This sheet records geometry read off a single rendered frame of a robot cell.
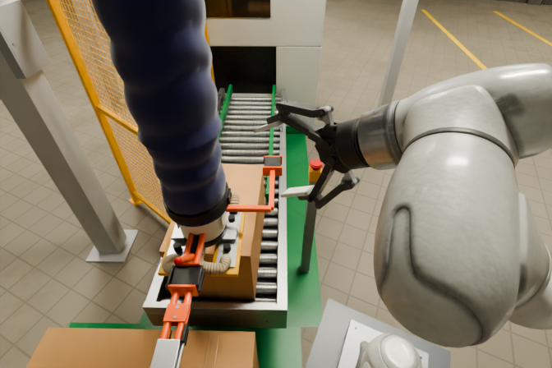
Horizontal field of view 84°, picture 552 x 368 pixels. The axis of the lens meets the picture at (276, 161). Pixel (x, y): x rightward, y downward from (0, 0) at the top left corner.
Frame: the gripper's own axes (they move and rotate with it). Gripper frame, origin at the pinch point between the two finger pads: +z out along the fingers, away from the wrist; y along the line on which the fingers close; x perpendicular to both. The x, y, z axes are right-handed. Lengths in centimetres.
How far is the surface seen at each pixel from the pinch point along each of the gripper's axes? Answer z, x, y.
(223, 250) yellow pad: 60, -13, -33
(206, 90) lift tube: 22.1, -7.7, 19.6
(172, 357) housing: 39, 23, -39
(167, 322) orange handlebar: 46, 19, -34
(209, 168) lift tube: 37.1, -8.1, -0.2
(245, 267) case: 72, -25, -51
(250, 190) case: 85, -54, -27
